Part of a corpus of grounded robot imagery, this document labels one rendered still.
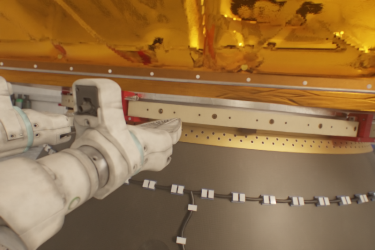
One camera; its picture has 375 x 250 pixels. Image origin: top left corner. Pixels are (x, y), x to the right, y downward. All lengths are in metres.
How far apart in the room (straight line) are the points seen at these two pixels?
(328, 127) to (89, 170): 0.67
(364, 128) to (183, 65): 0.59
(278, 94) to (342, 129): 0.22
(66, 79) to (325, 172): 0.92
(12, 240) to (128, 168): 0.11
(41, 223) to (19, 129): 0.27
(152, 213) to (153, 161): 0.33
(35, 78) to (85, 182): 0.81
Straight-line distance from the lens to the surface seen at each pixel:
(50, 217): 0.20
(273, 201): 0.63
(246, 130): 0.63
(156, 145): 0.29
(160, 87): 0.73
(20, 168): 0.20
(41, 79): 0.98
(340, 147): 0.88
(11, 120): 0.45
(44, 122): 0.46
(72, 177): 0.21
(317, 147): 0.79
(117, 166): 0.24
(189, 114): 0.60
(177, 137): 0.36
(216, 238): 0.60
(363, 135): 0.87
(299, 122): 0.69
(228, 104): 0.65
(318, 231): 0.72
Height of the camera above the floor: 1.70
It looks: 6 degrees down
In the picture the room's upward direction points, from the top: 5 degrees clockwise
